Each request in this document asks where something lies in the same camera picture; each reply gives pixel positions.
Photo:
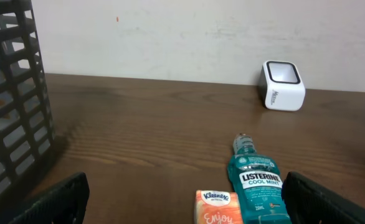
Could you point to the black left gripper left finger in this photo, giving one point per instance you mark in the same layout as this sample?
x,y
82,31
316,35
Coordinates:
x,y
64,202

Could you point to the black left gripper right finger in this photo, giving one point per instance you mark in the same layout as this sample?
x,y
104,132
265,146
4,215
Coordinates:
x,y
308,202

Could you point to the teal plastic bottle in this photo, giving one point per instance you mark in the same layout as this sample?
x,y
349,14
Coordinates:
x,y
256,181

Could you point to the orange tissue pack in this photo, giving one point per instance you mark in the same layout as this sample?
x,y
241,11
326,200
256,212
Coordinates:
x,y
216,207

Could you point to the white barcode scanner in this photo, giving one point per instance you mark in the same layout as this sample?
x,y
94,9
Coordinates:
x,y
280,86

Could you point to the grey plastic mesh basket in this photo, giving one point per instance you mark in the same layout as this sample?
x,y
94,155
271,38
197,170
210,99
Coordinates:
x,y
26,129

